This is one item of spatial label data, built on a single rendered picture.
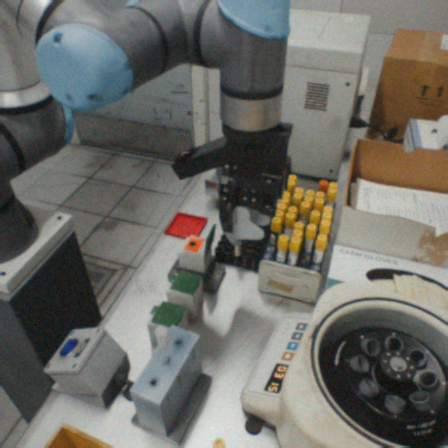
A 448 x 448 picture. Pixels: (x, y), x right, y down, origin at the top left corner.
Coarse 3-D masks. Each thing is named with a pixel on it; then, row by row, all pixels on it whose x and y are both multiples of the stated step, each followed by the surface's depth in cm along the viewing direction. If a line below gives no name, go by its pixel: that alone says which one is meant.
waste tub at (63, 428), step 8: (64, 424) 44; (56, 432) 43; (64, 432) 44; (72, 432) 43; (80, 432) 43; (48, 440) 42; (56, 440) 43; (64, 440) 45; (72, 440) 45; (80, 440) 44; (88, 440) 43; (96, 440) 42
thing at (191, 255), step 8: (192, 240) 69; (200, 240) 69; (184, 248) 68; (192, 248) 68; (200, 248) 68; (184, 256) 68; (192, 256) 68; (200, 256) 67; (208, 256) 70; (184, 264) 70; (192, 264) 69; (200, 264) 68; (208, 264) 71; (200, 272) 70
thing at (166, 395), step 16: (176, 336) 52; (192, 336) 52; (160, 352) 50; (176, 352) 50; (192, 352) 51; (144, 368) 49; (160, 368) 49; (176, 368) 49; (192, 368) 53; (144, 384) 47; (160, 384) 47; (176, 384) 49; (192, 384) 55; (208, 384) 57; (144, 400) 47; (160, 400) 46; (176, 400) 51; (192, 400) 55; (144, 416) 50; (160, 416) 48; (176, 416) 52; (192, 416) 54; (160, 432) 51; (176, 432) 52
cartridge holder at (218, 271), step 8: (176, 264) 74; (216, 264) 74; (176, 272) 71; (192, 272) 70; (208, 272) 70; (216, 272) 72; (224, 272) 74; (208, 280) 71; (216, 280) 71; (208, 288) 71; (216, 288) 71
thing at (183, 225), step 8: (176, 216) 86; (184, 216) 86; (192, 216) 86; (200, 216) 85; (176, 224) 84; (184, 224) 84; (192, 224) 84; (200, 224) 84; (168, 232) 82; (176, 232) 82; (184, 232) 82; (192, 232) 82; (200, 232) 82
